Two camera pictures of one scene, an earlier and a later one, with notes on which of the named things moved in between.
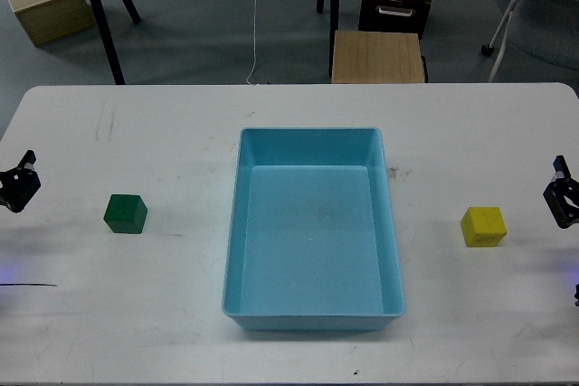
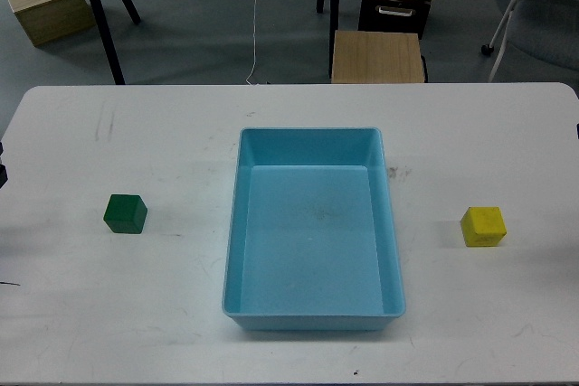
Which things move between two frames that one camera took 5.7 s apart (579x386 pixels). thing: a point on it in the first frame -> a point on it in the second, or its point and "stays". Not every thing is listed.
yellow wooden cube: (483, 226) stays
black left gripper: (19, 184) -> (3, 169)
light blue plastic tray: (312, 243) stays
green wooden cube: (126, 213) stays
